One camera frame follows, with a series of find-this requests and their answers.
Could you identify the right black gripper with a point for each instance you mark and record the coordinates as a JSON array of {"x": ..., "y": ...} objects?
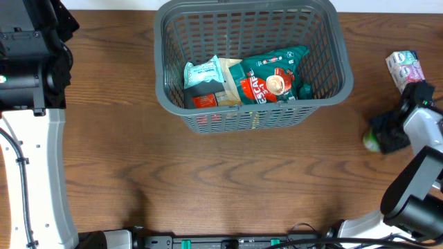
[{"x": 389, "y": 129}]

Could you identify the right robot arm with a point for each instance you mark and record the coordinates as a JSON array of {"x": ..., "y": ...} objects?
[{"x": 408, "y": 212}]

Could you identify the tissue pack multipack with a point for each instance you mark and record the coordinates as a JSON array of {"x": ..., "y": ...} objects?
[{"x": 405, "y": 68}]

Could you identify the light blue wipes packet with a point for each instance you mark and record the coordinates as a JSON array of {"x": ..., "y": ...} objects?
[{"x": 206, "y": 72}]

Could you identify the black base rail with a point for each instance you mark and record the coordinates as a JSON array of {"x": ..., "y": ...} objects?
[{"x": 169, "y": 242}]

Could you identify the grey plastic basket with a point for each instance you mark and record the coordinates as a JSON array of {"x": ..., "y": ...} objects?
[{"x": 195, "y": 31}]

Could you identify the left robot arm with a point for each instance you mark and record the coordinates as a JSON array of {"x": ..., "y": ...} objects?
[{"x": 35, "y": 71}]

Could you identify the orange pasta package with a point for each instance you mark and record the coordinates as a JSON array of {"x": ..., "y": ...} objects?
[{"x": 214, "y": 100}]

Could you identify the beige paper pouch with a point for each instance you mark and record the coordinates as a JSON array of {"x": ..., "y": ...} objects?
[{"x": 229, "y": 83}]

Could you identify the green lid jar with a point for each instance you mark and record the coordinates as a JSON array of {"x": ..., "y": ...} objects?
[{"x": 370, "y": 141}]

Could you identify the green coffee bag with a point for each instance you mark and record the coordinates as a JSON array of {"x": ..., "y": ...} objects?
[{"x": 269, "y": 77}]

